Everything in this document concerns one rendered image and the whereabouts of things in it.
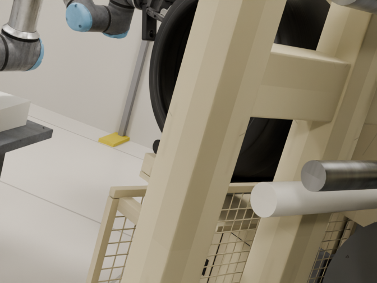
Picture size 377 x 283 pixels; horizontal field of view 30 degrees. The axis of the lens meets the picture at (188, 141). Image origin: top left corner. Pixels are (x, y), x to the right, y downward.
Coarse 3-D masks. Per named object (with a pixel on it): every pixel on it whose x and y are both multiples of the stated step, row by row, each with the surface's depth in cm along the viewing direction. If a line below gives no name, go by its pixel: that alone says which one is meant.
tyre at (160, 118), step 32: (192, 0) 191; (288, 0) 173; (320, 0) 184; (160, 32) 201; (288, 32) 169; (320, 32) 175; (160, 64) 202; (160, 96) 201; (160, 128) 201; (256, 128) 173; (288, 128) 172; (256, 160) 178
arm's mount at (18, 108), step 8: (0, 96) 283; (8, 96) 286; (16, 96) 288; (0, 104) 272; (8, 104) 274; (16, 104) 277; (24, 104) 282; (0, 112) 267; (8, 112) 273; (16, 112) 278; (24, 112) 284; (0, 120) 269; (8, 120) 275; (16, 120) 281; (24, 120) 287; (0, 128) 271; (8, 128) 277
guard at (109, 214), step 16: (112, 192) 137; (128, 192) 139; (144, 192) 142; (240, 192) 161; (112, 208) 138; (240, 208) 164; (112, 224) 139; (224, 224) 163; (352, 224) 199; (96, 240) 141; (96, 256) 141; (208, 256) 164; (96, 272) 142; (240, 272) 174
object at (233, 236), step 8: (328, 0) 206; (232, 232) 233; (240, 232) 230; (248, 232) 228; (232, 240) 233; (240, 240) 230; (232, 248) 233; (240, 248) 230; (248, 248) 228; (224, 256) 236; (232, 256) 233; (240, 256) 230; (248, 256) 228; (232, 264) 233; (240, 264) 230; (224, 272) 235; (232, 272) 233; (216, 280) 238; (224, 280) 235; (232, 280) 233; (240, 280) 230
